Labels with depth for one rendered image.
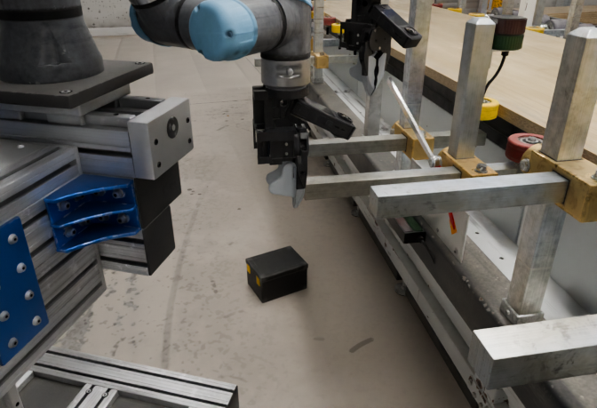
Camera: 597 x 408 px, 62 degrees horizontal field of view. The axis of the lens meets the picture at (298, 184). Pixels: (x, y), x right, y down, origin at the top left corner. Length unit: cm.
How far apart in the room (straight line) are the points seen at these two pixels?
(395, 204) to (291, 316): 132
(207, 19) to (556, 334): 49
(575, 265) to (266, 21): 73
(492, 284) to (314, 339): 98
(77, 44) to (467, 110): 64
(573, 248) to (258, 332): 112
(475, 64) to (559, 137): 25
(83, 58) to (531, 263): 72
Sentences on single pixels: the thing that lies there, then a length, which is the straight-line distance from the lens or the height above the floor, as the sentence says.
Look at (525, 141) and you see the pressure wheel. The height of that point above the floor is 90.
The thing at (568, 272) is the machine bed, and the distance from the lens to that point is 109.
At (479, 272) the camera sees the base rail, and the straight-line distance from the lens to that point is 94.
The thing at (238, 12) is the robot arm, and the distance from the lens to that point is 63.
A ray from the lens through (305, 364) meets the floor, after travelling 170.
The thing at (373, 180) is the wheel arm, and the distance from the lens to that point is 85.
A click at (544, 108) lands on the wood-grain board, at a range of 122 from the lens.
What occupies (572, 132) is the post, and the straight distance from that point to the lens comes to 71.
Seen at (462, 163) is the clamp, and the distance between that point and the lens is 93.
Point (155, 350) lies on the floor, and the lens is 181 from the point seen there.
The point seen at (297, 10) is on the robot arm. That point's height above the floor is 114.
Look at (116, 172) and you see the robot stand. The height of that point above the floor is 91.
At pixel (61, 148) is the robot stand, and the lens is 82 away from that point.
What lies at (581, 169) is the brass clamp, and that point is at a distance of 70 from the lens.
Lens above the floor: 122
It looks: 26 degrees down
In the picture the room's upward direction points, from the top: straight up
